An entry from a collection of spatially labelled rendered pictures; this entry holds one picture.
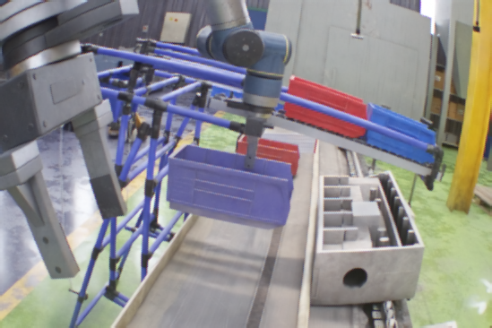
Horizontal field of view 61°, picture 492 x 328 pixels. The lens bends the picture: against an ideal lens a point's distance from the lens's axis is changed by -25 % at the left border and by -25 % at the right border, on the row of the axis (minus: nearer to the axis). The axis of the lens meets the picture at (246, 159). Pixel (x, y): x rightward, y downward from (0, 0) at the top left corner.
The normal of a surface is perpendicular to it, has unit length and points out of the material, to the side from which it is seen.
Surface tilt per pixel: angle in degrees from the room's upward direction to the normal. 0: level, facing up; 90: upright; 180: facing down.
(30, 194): 66
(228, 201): 92
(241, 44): 90
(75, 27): 92
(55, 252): 92
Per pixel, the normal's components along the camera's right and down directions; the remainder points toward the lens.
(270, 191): -0.14, 0.25
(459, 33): -0.18, 0.56
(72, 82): 0.96, -0.22
